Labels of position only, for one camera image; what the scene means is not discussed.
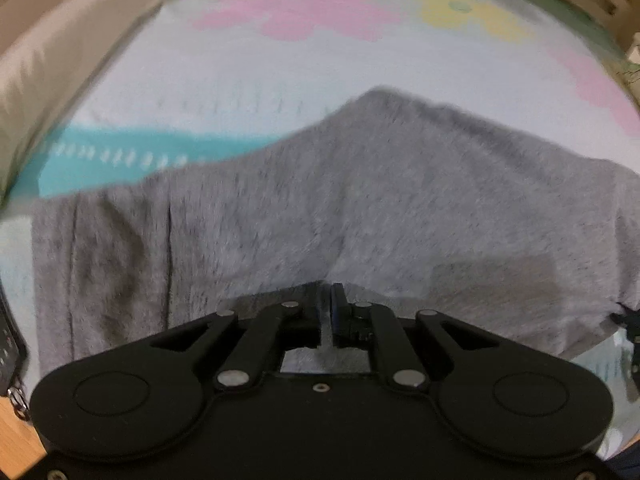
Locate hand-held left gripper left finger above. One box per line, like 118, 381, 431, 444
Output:
144, 282, 324, 392

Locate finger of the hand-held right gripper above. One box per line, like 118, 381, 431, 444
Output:
611, 307, 640, 347

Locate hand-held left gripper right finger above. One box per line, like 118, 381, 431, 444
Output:
330, 282, 507, 393

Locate grey pants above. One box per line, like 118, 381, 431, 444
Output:
31, 85, 640, 376

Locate dark blue cloth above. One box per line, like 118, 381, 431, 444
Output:
607, 437, 640, 480

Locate floral print pillow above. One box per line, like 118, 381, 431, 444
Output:
619, 34, 640, 87

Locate floral bed sheet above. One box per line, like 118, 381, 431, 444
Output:
0, 0, 640, 461

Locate long beige pillow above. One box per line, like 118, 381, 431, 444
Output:
0, 0, 177, 202

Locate black strap with metal chain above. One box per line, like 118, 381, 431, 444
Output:
0, 287, 34, 423

